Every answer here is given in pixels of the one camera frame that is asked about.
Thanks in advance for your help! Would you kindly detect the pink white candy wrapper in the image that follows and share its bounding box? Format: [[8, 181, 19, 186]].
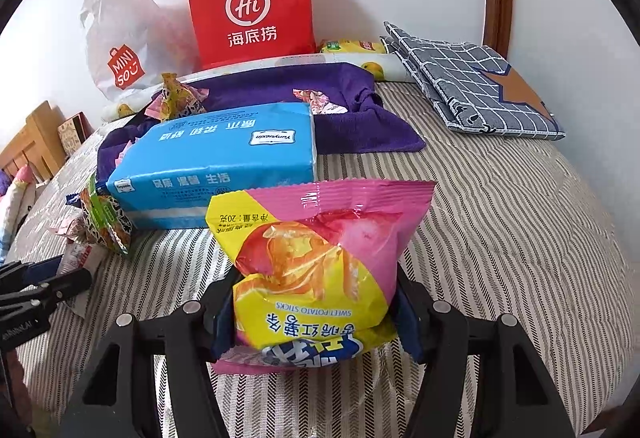
[[292, 89, 348, 116]]

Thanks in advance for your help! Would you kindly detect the green snack packet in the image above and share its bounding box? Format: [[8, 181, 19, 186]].
[[79, 173, 134, 255]]

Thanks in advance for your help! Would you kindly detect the person's left hand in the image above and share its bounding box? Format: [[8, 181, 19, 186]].
[[1, 350, 34, 438]]

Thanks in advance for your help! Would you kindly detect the white red snack packet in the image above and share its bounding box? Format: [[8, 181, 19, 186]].
[[58, 242, 107, 319]]

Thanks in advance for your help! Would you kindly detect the wooden headboard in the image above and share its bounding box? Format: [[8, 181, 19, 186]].
[[0, 101, 66, 181]]

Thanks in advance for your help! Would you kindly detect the dark blue snack packet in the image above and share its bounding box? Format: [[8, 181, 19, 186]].
[[65, 193, 86, 208]]

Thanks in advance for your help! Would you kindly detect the blue tissue pack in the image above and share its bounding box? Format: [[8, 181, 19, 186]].
[[105, 102, 317, 230]]

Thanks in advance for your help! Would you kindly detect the pale pink snack packet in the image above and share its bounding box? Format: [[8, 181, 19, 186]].
[[48, 209, 89, 243]]

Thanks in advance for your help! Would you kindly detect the yellow cracker snack bag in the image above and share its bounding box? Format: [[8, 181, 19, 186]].
[[144, 72, 209, 123]]

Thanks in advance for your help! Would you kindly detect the pink triangular snack packet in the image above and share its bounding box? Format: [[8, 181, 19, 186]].
[[114, 141, 134, 167]]

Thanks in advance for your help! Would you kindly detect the blue checkered fabric bag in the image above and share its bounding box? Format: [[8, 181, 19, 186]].
[[382, 22, 565, 141]]

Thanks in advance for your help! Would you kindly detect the yellow lemon tea pack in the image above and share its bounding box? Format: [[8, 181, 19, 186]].
[[319, 39, 387, 54]]

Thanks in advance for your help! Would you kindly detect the red Haidilao paper bag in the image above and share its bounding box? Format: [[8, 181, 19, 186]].
[[189, 0, 316, 69]]

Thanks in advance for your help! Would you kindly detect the patterned gift box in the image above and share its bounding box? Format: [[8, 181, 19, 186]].
[[56, 112, 93, 157]]

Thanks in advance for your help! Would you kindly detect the white Miniso plastic bag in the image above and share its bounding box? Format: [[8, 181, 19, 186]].
[[80, 0, 200, 103]]

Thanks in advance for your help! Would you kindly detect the pink yellow sweet potato bag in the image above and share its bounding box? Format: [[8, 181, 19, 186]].
[[206, 179, 436, 375]]

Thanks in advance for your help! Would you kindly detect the white cartoon pillow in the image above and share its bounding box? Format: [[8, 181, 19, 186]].
[[0, 165, 36, 263]]

